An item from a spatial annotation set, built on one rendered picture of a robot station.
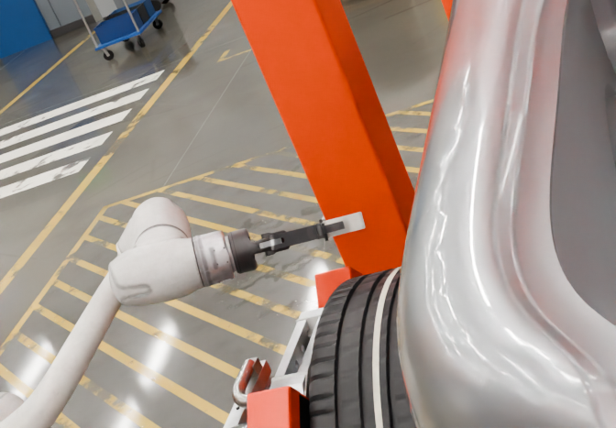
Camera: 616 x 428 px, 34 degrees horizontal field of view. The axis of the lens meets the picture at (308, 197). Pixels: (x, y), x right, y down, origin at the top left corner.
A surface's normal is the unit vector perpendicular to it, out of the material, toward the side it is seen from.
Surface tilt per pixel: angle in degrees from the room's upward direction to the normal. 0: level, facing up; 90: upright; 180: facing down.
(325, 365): 23
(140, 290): 93
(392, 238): 90
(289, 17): 90
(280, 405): 35
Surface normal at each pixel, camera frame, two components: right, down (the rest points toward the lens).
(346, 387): -0.44, -0.51
